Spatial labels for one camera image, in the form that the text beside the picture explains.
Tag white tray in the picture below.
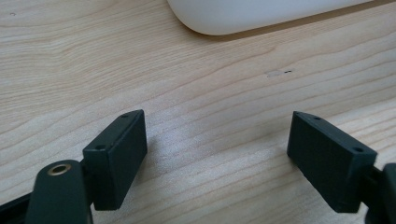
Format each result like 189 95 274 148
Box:
166 0 376 36

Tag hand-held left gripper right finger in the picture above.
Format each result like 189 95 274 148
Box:
286 110 378 214

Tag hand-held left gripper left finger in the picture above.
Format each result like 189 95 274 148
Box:
82 108 149 212

